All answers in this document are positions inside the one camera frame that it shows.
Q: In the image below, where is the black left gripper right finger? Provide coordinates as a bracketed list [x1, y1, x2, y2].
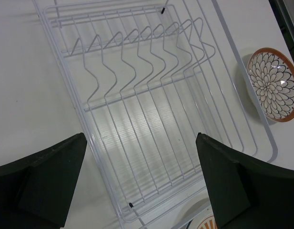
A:
[196, 133, 294, 229]

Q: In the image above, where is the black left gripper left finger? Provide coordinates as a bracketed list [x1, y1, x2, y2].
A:
[0, 133, 87, 229]

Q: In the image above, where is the orange sunburst glass plate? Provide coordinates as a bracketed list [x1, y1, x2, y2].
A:
[179, 198, 218, 229]

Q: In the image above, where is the floral plate brown rim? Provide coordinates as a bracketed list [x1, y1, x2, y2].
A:
[246, 48, 294, 122]

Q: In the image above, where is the white wire dish rack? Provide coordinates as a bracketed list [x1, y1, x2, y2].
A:
[33, 0, 278, 229]

